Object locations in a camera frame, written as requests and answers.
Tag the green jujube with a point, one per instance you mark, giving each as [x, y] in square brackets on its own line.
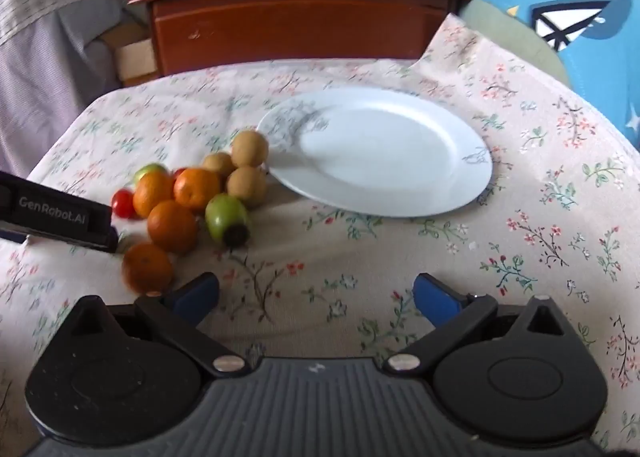
[149, 169]
[225, 214]

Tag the brown wooden nightstand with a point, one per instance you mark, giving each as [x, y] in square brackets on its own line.
[300, 22]

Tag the floral tablecloth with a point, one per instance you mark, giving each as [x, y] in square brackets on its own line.
[350, 247]

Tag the grey-green pillow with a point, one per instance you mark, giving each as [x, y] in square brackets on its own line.
[505, 32]

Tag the checkered grey cloth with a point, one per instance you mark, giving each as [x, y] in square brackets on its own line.
[45, 37]

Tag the brown kiwi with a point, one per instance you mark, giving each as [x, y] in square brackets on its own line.
[218, 163]
[246, 182]
[249, 147]

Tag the white plate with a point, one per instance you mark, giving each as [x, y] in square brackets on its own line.
[380, 152]

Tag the red cherry tomato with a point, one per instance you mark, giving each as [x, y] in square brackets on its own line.
[122, 203]
[179, 172]

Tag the orange mandarin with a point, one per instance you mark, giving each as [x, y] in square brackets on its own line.
[152, 193]
[171, 226]
[146, 267]
[196, 188]

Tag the small cardboard box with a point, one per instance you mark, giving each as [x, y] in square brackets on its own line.
[134, 59]

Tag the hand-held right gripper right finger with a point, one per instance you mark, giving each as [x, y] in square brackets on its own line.
[435, 297]

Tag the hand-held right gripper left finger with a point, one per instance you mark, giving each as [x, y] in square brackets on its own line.
[197, 294]

